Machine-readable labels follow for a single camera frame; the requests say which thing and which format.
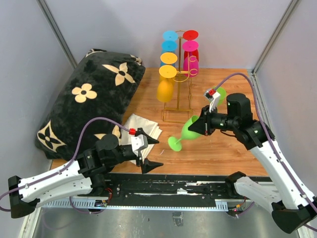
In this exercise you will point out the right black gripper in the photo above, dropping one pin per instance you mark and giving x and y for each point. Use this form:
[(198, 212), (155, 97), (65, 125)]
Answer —
[(202, 125)]

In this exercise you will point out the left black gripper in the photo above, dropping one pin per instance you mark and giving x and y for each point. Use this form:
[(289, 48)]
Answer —
[(148, 165)]

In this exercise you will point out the green wine glass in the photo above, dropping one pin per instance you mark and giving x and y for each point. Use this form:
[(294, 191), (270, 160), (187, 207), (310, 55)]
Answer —
[(186, 134), (222, 93)]

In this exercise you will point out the magenta wine glass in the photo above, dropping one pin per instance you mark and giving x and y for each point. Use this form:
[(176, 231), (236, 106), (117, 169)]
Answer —
[(191, 62)]

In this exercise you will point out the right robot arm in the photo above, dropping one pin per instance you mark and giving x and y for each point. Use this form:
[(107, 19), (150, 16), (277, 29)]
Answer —
[(293, 205)]

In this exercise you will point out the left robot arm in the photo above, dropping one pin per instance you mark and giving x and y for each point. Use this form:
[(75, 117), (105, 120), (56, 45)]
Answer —
[(85, 175)]

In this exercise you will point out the front yellow wine glass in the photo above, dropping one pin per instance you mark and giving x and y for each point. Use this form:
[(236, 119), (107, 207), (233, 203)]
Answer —
[(166, 83)]

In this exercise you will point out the yellow wine glass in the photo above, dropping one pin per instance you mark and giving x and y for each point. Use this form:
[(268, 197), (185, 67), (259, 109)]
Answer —
[(166, 83), (167, 68)]

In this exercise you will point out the rear yellow wine glass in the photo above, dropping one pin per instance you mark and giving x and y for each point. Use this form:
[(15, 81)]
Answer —
[(167, 68)]

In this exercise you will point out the front blue wine glass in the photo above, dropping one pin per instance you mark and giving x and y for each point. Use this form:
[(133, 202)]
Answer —
[(169, 45)]

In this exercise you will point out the blue wine glass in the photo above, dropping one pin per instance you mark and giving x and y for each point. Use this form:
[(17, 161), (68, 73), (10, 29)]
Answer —
[(169, 45), (170, 35)]

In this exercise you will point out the red wine glass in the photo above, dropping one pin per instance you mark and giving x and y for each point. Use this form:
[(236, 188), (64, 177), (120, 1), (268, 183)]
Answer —
[(191, 39)]

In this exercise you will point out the rear blue wine glass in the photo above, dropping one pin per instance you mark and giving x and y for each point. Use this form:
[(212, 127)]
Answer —
[(170, 35)]

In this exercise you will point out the black floral plush pillow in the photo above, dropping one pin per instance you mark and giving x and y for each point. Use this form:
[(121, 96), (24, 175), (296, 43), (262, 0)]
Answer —
[(102, 85)]

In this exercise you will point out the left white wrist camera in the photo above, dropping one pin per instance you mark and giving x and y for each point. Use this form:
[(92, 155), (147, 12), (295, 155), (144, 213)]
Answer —
[(138, 143)]

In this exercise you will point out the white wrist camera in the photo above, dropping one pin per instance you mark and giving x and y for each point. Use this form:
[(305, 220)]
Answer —
[(138, 143), (213, 97)]

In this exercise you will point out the gold wire glass rack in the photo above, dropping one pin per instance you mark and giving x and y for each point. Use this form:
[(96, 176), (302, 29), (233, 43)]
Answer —
[(178, 109)]

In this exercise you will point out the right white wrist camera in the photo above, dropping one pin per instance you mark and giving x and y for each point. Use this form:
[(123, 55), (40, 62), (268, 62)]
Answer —
[(213, 97)]

